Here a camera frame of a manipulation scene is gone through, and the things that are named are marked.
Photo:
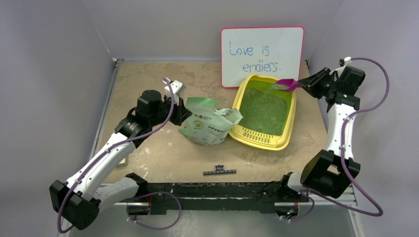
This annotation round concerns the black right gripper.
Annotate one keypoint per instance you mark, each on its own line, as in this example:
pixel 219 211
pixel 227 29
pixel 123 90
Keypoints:
pixel 316 85

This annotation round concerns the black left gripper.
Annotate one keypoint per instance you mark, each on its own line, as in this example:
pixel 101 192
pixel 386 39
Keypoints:
pixel 181 112

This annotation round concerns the green cat litter bag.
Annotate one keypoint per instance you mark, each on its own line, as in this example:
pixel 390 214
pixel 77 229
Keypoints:
pixel 208 125

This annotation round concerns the purple plastic litter scoop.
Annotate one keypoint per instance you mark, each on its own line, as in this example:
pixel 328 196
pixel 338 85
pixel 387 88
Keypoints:
pixel 286 85

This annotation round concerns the yellow sifting litter tray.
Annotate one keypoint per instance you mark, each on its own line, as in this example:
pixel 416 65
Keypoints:
pixel 257 139

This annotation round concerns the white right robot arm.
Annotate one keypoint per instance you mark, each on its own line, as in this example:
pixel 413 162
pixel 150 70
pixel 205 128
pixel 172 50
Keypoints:
pixel 327 173

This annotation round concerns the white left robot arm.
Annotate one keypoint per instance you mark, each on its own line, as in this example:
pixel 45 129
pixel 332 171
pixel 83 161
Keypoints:
pixel 81 197

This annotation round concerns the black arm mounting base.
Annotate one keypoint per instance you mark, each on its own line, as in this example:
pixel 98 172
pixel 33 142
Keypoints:
pixel 273 197

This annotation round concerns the green cat litter granules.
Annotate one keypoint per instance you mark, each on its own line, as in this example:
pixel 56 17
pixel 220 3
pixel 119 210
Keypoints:
pixel 265 114

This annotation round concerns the pink framed whiteboard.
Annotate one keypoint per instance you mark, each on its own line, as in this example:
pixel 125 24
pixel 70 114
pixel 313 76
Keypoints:
pixel 267 51

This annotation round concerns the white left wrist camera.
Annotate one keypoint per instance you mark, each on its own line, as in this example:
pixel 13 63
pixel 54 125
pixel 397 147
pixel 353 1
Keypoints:
pixel 176 87

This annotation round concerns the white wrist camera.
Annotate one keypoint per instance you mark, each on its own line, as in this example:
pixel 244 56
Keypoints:
pixel 176 87
pixel 343 63

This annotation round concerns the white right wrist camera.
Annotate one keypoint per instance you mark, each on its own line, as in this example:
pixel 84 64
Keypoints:
pixel 343 63

